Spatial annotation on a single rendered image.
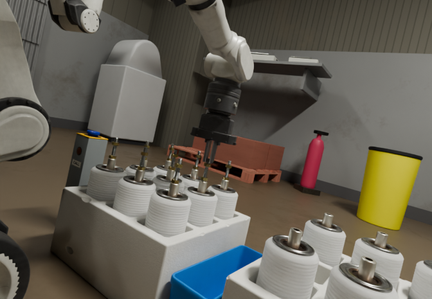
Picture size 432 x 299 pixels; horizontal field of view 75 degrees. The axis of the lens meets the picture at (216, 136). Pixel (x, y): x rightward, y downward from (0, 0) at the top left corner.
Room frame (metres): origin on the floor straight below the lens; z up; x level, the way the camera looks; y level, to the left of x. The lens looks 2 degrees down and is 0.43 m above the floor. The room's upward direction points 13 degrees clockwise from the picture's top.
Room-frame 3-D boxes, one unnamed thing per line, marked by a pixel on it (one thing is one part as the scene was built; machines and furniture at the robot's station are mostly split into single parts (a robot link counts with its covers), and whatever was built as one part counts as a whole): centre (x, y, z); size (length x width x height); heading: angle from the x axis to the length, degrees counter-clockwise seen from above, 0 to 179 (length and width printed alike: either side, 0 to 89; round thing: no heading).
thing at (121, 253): (0.81, 0.11, 0.09); 0.39 x 0.39 x 0.18; 58
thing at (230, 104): (0.75, 0.01, 0.45); 0.13 x 0.10 x 0.12; 80
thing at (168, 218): (0.65, 0.07, 0.16); 0.10 x 0.10 x 0.18
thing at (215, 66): (0.77, 0.01, 0.57); 0.11 x 0.11 x 0.11; 63
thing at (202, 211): (0.75, 0.01, 0.16); 0.10 x 0.10 x 0.18
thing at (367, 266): (0.43, -0.27, 0.26); 0.02 x 0.02 x 0.03
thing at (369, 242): (0.62, -0.41, 0.25); 0.08 x 0.08 x 0.01
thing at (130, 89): (3.65, 1.21, 0.65); 0.66 x 0.59 x 1.30; 146
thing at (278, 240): (0.50, -0.18, 0.25); 0.08 x 0.08 x 0.01
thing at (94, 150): (0.91, 0.39, 0.16); 0.07 x 0.07 x 0.31; 58
